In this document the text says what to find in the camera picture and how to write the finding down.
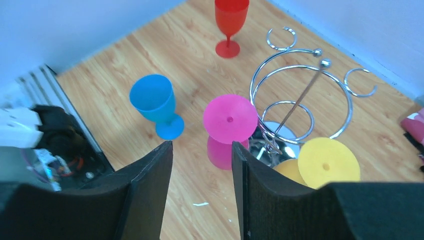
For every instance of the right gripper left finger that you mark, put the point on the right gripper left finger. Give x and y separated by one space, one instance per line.
127 204

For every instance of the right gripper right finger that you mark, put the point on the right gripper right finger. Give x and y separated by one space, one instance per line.
271 206

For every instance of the blue plastic wine glass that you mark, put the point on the blue plastic wine glass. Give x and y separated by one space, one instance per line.
153 96

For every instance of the chrome wine glass rack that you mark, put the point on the chrome wine glass rack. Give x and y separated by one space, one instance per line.
273 142

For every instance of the red plastic wine glass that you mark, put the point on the red plastic wine glass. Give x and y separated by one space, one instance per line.
230 16

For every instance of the yellow plastic wine glass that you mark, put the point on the yellow plastic wine glass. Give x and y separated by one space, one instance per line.
321 161

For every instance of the pink plastic wine glass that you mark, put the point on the pink plastic wine glass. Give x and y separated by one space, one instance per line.
228 118

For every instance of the pink camouflage cloth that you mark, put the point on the pink camouflage cloth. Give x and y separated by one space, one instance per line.
412 122

